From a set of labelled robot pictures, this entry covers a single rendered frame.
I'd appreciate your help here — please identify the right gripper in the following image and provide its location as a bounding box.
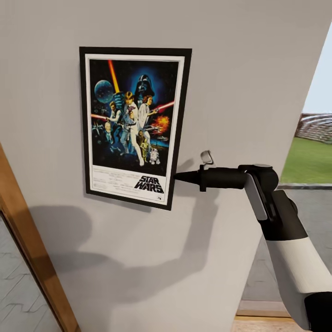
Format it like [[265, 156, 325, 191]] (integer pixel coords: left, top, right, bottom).
[[173, 165, 230, 192]]

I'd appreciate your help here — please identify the poster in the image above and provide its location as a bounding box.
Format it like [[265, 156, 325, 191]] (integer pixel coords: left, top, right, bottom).
[[79, 46, 192, 211]]

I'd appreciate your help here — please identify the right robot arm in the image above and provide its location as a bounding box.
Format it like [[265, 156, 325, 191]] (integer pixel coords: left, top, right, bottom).
[[173, 150, 332, 332]]

